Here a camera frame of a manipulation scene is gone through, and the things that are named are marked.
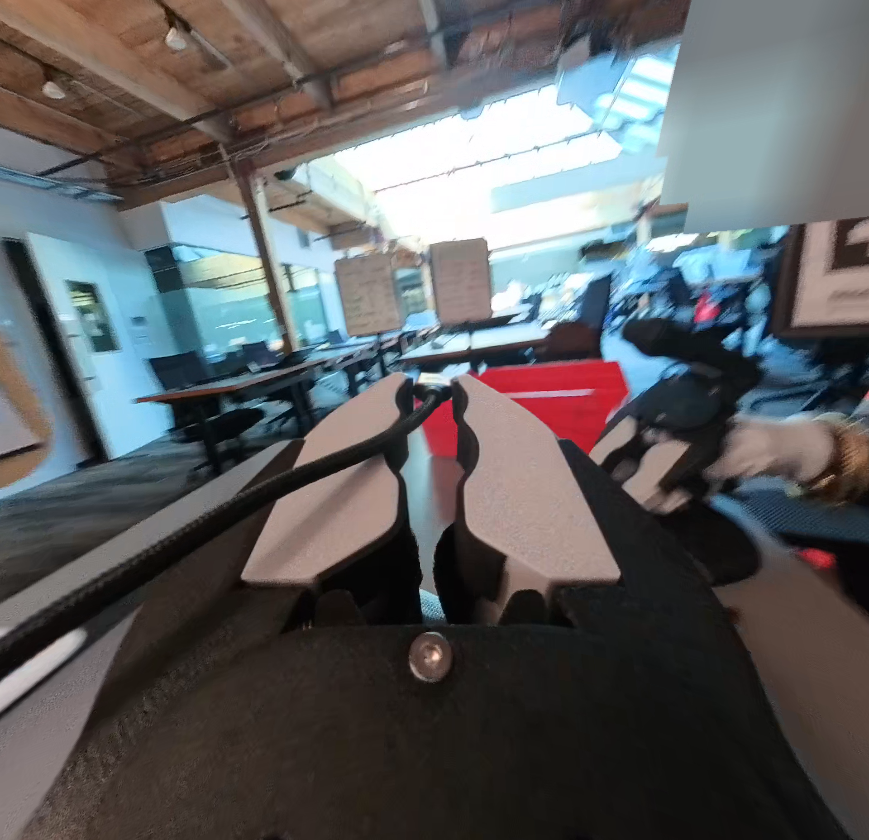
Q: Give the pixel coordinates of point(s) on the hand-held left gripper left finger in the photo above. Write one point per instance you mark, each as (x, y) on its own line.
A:
(326, 507)

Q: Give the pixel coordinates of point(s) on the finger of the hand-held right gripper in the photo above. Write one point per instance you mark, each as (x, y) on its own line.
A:
(614, 443)
(655, 477)

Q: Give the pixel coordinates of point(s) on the black office chair red item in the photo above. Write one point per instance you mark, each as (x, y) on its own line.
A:
(706, 304)

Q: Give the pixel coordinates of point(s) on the framed marker sign on stand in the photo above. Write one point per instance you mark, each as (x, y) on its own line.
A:
(828, 276)

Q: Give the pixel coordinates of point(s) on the ceiling mounted grey box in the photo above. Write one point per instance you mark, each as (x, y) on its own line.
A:
(590, 73)

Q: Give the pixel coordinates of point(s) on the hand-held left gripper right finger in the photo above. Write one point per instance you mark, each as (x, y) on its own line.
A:
(536, 507)

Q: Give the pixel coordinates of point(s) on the person's right hand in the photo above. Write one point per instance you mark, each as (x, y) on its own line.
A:
(774, 446)

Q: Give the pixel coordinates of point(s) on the red plastic bin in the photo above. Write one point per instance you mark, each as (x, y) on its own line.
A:
(543, 392)

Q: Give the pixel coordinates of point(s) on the ceiling track spotlight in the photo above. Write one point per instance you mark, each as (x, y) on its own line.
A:
(176, 37)
(54, 90)

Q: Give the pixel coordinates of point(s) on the wooden top desk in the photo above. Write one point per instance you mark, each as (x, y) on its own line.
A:
(475, 341)
(231, 385)

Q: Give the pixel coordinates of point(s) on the instruction sign on stand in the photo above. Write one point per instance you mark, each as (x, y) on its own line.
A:
(20, 412)

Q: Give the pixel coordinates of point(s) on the phone icon door window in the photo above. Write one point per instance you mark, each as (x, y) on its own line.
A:
(92, 316)

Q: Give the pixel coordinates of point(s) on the whiteboard with green writing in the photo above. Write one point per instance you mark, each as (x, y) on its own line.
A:
(366, 293)

